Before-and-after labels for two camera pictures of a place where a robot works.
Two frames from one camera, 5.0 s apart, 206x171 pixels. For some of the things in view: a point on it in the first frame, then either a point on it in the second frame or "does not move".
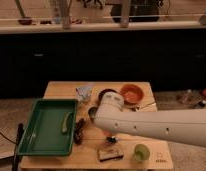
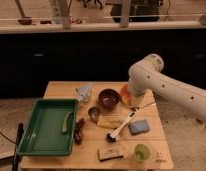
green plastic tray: x=44 y=134 does not move
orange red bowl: x=132 y=93 does not move
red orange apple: x=107 y=133 → x=126 y=95
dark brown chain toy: x=79 y=131 does not move
